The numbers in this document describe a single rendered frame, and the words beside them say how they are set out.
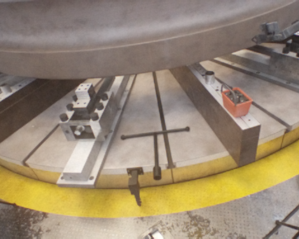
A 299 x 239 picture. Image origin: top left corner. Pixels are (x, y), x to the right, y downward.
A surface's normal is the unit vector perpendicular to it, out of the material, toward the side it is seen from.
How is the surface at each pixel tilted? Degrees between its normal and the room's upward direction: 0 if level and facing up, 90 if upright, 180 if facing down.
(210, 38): 90
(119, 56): 90
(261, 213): 0
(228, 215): 0
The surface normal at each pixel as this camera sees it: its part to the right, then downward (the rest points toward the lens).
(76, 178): -0.12, 0.62
